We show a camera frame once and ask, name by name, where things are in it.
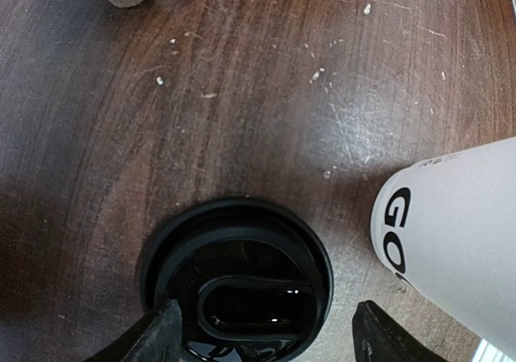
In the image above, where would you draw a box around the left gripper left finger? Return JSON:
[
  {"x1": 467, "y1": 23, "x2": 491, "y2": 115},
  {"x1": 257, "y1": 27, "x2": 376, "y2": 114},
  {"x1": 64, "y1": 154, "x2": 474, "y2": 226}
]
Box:
[{"x1": 85, "y1": 299, "x2": 182, "y2": 362}]

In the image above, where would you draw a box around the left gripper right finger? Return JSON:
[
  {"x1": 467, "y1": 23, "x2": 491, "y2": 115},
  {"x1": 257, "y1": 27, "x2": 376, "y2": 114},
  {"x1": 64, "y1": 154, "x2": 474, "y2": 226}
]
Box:
[{"x1": 352, "y1": 300, "x2": 446, "y2": 362}]

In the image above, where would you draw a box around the black plastic cup lid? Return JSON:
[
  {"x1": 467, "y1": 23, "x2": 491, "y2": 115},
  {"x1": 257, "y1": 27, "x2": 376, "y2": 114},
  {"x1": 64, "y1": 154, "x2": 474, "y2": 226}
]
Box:
[{"x1": 139, "y1": 197, "x2": 334, "y2": 361}]

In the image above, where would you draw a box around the white paper coffee cup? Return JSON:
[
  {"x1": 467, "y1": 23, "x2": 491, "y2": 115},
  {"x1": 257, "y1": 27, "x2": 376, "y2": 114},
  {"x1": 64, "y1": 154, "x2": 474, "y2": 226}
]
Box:
[{"x1": 370, "y1": 138, "x2": 515, "y2": 339}]

